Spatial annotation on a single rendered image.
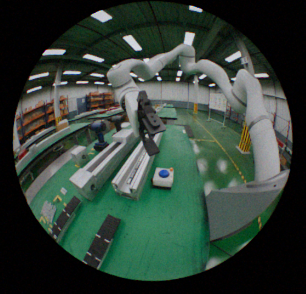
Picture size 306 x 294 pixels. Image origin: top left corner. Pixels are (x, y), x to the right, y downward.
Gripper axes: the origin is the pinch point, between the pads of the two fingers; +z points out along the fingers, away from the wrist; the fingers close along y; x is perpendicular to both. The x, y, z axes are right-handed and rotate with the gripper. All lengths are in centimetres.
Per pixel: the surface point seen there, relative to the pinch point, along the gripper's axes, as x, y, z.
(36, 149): -146, -38, -71
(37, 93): -738, 12, -825
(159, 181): 0.8, -21.2, 6.8
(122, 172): -11.2, -20.1, -2.1
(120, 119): -4, -41, -53
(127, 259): -22.2, -7.5, 29.9
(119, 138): -8.9, -34.3, -28.6
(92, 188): -26.6, -19.2, 0.4
